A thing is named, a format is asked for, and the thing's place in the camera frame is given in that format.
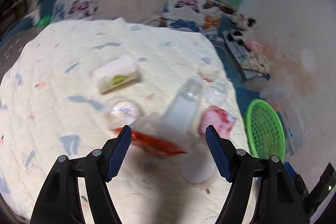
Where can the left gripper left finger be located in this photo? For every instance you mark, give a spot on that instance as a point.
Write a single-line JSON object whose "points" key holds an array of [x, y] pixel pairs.
{"points": [[59, 198]]}

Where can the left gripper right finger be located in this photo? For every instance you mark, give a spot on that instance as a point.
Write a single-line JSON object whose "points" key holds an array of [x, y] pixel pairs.
{"points": [[277, 200]]}

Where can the red snack wrapper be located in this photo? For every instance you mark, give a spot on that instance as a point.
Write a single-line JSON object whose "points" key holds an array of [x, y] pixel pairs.
{"points": [[155, 146]]}

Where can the clear plastic lidded cup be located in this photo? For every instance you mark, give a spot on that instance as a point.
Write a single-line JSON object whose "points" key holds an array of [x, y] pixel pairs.
{"points": [[120, 111]]}

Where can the clear plastic bottle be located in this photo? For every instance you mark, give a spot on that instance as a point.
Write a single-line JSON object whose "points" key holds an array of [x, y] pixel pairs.
{"points": [[180, 113]]}

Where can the white green paper cup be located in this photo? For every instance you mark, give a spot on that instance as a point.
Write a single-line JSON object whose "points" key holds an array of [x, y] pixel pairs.
{"points": [[115, 73]]}

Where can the green plastic mesh basket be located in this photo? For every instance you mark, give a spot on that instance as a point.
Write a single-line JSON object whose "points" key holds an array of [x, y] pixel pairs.
{"points": [[264, 130]]}

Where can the pink snack bag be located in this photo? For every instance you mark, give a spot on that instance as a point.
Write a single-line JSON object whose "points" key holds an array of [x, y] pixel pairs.
{"points": [[222, 121]]}

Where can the white quilted table cover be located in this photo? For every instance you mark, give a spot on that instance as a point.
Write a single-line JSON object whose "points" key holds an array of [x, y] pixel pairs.
{"points": [[50, 106]]}

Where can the round clear plastic lid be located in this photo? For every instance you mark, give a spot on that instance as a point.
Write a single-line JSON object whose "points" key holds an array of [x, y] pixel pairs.
{"points": [[215, 93]]}

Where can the beige patterned cloth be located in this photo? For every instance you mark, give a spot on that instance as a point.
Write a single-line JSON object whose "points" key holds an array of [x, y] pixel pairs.
{"points": [[256, 61]]}

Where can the pink plush toy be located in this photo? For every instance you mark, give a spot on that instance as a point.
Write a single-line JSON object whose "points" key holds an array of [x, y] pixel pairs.
{"points": [[253, 46]]}

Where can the black white cow plush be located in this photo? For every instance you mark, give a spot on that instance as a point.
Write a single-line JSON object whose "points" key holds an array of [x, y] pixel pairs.
{"points": [[242, 30]]}

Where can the small butterfly pillow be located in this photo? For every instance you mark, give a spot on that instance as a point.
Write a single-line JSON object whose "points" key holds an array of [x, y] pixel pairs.
{"points": [[74, 9]]}

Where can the large butterfly pillow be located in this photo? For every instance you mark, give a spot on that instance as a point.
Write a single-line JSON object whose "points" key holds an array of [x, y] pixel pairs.
{"points": [[203, 16]]}

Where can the beige cushion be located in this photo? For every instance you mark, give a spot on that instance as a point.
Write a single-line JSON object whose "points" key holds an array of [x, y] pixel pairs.
{"points": [[148, 12]]}

